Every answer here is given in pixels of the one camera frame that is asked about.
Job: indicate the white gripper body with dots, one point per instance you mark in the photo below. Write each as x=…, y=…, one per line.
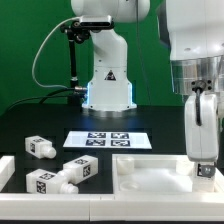
x=202, y=142

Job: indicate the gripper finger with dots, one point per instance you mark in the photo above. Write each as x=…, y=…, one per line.
x=207, y=170

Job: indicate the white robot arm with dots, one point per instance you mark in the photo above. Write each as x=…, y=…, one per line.
x=186, y=36

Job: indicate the white sheet with tags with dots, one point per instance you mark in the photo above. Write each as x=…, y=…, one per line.
x=127, y=140

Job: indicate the white front fence bar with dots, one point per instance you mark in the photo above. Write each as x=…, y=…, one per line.
x=180, y=207

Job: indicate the white left fence block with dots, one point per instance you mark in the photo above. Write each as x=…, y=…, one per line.
x=7, y=168

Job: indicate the grey camera on stand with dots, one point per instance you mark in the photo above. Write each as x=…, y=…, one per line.
x=96, y=22

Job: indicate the black camera stand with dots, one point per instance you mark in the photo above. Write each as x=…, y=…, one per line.
x=75, y=35

